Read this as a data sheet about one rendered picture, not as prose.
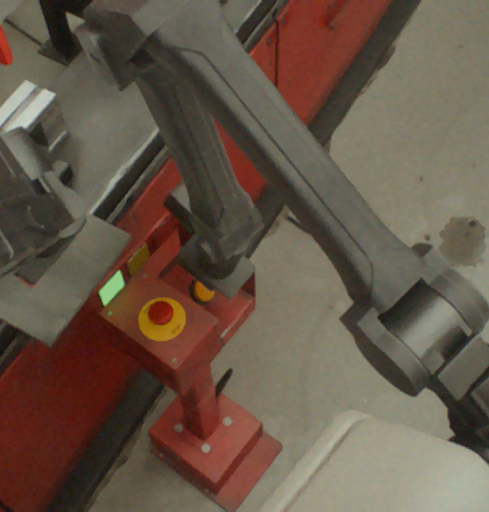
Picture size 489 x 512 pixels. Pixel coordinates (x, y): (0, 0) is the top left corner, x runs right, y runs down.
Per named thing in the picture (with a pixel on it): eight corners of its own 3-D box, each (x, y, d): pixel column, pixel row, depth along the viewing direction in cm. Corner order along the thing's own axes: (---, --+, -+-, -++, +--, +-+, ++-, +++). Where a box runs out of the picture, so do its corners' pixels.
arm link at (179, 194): (213, 258, 104) (262, 213, 105) (150, 194, 105) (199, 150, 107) (210, 277, 115) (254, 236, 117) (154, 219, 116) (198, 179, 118)
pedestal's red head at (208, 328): (182, 398, 133) (171, 355, 117) (108, 343, 138) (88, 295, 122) (257, 308, 141) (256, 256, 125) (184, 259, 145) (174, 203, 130)
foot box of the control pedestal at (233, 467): (232, 515, 188) (230, 503, 178) (148, 450, 196) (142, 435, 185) (284, 446, 196) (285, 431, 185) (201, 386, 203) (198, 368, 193)
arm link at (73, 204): (54, 245, 84) (99, 217, 87) (15, 189, 84) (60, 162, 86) (41, 259, 90) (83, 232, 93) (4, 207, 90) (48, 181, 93)
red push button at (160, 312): (164, 337, 126) (161, 327, 123) (144, 323, 127) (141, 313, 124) (180, 318, 127) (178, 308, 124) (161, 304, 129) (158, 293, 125)
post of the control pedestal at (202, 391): (205, 442, 184) (185, 346, 137) (186, 427, 186) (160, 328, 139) (220, 423, 186) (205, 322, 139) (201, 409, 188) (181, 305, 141)
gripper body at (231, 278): (202, 228, 124) (210, 208, 117) (254, 271, 124) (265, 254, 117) (174, 258, 122) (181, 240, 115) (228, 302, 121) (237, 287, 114)
